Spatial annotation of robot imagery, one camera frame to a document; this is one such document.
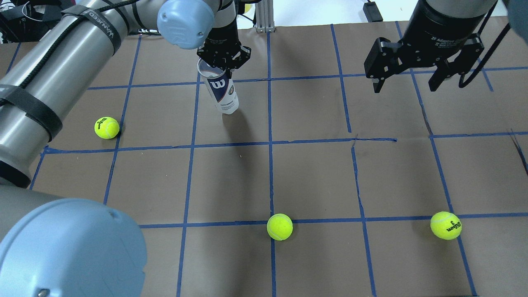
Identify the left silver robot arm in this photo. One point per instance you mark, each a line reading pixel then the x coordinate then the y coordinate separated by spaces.
pixel 69 247

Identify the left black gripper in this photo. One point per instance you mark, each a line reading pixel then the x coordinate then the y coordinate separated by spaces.
pixel 222 40

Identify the black power adapter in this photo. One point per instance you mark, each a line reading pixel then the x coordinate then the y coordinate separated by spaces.
pixel 372 12

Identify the aluminium frame post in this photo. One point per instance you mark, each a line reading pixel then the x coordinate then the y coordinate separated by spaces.
pixel 265 22

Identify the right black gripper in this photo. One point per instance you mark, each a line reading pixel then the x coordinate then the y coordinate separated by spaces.
pixel 438 25

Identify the near tennis ball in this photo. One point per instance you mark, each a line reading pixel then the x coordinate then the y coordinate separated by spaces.
pixel 107 128

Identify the clear tennis ball can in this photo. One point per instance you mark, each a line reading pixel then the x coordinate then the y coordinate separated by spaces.
pixel 220 88

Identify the tennis ball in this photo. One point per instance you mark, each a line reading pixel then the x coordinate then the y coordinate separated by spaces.
pixel 445 225
pixel 279 227
pixel 107 128

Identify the far tennis ball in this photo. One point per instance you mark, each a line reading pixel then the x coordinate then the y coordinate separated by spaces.
pixel 445 225

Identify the centre tennis ball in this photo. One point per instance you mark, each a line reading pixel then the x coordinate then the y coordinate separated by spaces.
pixel 279 227

